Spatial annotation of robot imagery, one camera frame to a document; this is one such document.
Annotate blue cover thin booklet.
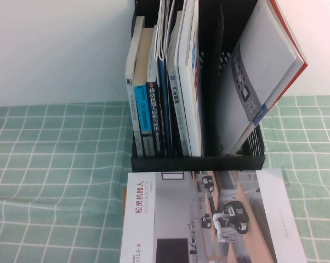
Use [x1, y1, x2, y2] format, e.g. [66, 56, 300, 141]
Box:
[153, 0, 173, 157]

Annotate green checked tablecloth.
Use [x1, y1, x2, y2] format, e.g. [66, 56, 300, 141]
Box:
[0, 94, 330, 263]

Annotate white robot photo brochure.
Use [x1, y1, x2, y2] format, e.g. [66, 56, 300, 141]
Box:
[119, 167, 310, 263]

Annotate black plastic book holder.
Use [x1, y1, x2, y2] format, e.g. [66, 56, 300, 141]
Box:
[130, 0, 266, 174]

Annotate thin white booklet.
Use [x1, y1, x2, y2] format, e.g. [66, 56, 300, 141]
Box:
[164, 0, 179, 58]

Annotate large white red-print book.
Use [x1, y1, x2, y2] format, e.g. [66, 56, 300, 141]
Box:
[175, 0, 204, 157]

